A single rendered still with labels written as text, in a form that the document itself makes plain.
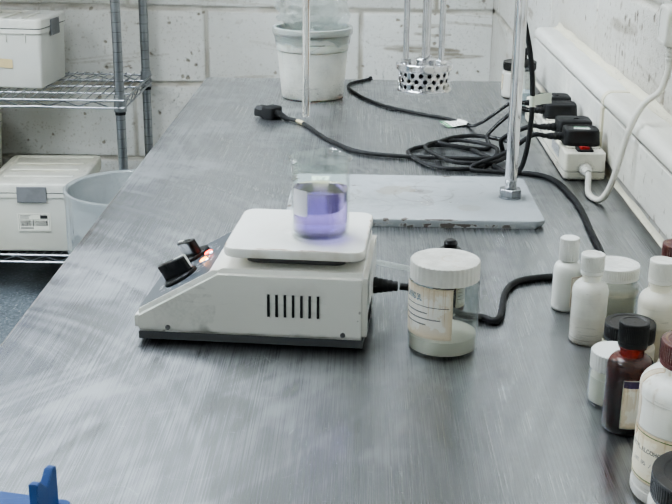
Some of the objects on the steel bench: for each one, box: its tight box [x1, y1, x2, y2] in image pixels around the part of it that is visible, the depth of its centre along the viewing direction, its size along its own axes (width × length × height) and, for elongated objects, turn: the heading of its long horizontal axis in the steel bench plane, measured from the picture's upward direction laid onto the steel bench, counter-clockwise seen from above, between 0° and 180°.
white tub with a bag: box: [272, 0, 353, 102], centre depth 202 cm, size 14×14×21 cm
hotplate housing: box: [134, 230, 398, 349], centre depth 102 cm, size 22×13×8 cm, turn 83°
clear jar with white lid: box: [407, 248, 481, 360], centre depth 97 cm, size 6×6×8 cm
